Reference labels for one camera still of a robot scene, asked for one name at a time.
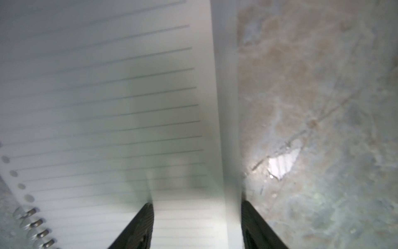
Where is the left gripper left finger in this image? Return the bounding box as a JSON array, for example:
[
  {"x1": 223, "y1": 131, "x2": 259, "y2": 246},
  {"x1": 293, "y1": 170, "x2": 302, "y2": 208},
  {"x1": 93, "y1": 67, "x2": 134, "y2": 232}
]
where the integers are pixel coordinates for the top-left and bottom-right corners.
[{"x1": 108, "y1": 202, "x2": 154, "y2": 249}]

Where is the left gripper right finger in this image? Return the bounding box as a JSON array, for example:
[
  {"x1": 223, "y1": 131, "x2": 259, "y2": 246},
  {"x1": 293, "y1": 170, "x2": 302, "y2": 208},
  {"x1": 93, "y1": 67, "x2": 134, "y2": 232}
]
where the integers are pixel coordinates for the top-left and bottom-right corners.
[{"x1": 241, "y1": 200, "x2": 288, "y2": 249}]

